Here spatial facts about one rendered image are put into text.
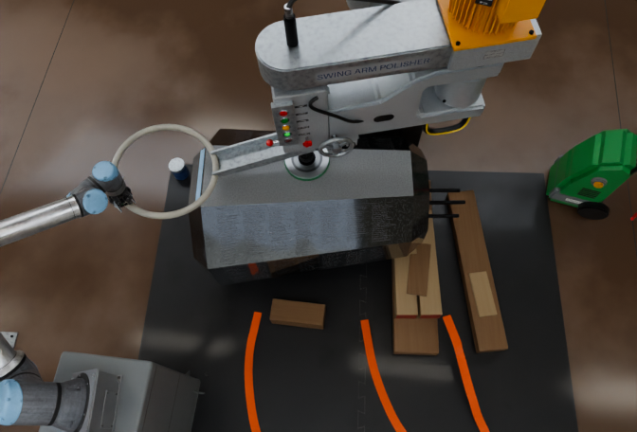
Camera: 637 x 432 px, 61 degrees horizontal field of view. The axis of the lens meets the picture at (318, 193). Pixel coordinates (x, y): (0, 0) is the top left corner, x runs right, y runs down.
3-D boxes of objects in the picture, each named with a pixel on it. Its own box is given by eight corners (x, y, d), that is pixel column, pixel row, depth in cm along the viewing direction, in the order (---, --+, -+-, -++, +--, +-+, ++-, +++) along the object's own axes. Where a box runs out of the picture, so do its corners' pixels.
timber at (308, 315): (271, 323, 313) (268, 319, 302) (275, 302, 318) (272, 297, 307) (323, 329, 310) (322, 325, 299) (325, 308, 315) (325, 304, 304)
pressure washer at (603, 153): (607, 173, 345) (686, 95, 265) (601, 223, 331) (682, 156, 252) (550, 159, 350) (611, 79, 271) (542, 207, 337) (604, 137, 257)
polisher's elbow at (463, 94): (425, 82, 230) (431, 53, 212) (464, 64, 233) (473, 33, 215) (449, 117, 222) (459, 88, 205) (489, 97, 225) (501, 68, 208)
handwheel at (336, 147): (350, 135, 235) (351, 117, 221) (354, 155, 230) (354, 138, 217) (316, 141, 234) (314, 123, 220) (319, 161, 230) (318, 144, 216)
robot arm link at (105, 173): (84, 171, 213) (104, 153, 216) (94, 184, 224) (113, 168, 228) (101, 185, 211) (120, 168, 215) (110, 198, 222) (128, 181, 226)
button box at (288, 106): (298, 137, 223) (292, 99, 197) (299, 143, 222) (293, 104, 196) (279, 140, 223) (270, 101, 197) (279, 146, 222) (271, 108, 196)
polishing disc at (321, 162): (318, 185, 257) (318, 184, 256) (278, 170, 261) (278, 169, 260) (336, 148, 265) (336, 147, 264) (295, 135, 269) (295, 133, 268)
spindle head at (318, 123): (356, 102, 244) (360, 36, 204) (366, 144, 236) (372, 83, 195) (278, 115, 243) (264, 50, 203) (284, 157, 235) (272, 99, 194)
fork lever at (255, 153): (353, 109, 247) (351, 103, 242) (361, 146, 239) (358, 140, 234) (213, 149, 259) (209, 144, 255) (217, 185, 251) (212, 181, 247)
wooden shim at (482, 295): (468, 274, 312) (468, 273, 311) (485, 271, 312) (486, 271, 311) (479, 317, 302) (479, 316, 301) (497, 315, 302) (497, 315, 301)
